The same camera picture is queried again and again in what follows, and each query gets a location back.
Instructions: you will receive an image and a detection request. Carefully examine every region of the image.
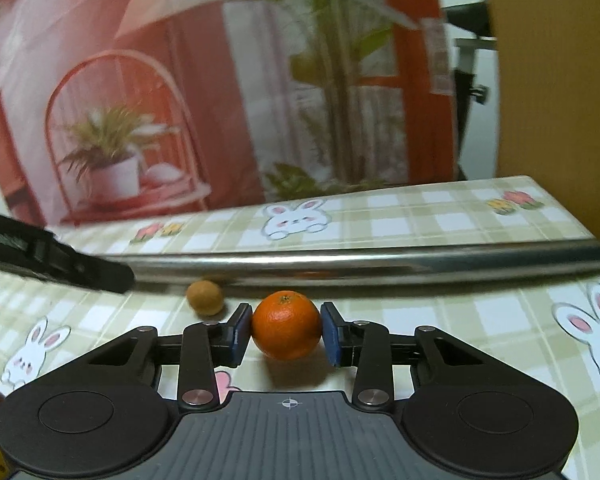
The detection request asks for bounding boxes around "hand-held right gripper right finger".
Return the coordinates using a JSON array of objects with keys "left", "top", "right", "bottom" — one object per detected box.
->
[{"left": 321, "top": 301, "right": 488, "bottom": 409}]

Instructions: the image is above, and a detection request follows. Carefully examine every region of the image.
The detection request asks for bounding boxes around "orange mandarin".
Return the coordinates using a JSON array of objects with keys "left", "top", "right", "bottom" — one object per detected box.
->
[{"left": 251, "top": 290, "right": 323, "bottom": 361}]

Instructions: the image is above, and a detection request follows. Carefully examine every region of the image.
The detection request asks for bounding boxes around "telescopic metal pole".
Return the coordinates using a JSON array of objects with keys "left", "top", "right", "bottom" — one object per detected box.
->
[{"left": 100, "top": 237, "right": 600, "bottom": 288}]

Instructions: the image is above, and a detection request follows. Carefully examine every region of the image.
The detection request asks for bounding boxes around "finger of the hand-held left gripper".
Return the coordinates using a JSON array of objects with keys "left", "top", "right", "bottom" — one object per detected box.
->
[{"left": 0, "top": 205, "right": 136, "bottom": 294}]

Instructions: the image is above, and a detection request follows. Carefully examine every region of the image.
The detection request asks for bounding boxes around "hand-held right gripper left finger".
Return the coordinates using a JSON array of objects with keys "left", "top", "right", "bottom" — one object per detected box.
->
[{"left": 87, "top": 302, "right": 253, "bottom": 407}]

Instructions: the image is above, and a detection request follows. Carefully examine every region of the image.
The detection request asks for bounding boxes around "printed room scene backdrop cloth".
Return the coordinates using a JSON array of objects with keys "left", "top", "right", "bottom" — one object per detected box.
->
[{"left": 0, "top": 0, "right": 458, "bottom": 226}]

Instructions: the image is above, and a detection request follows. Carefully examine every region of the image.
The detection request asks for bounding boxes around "wooden board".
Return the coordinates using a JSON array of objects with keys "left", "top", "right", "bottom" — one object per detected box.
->
[{"left": 482, "top": 0, "right": 600, "bottom": 238}]

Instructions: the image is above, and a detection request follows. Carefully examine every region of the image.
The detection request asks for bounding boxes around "small brown longan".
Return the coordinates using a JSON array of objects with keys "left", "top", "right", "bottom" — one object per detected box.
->
[{"left": 186, "top": 280, "right": 225, "bottom": 317}]

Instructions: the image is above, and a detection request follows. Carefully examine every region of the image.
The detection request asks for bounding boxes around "checkered bunny print tablecloth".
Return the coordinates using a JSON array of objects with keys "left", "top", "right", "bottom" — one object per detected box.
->
[{"left": 0, "top": 175, "right": 600, "bottom": 480}]

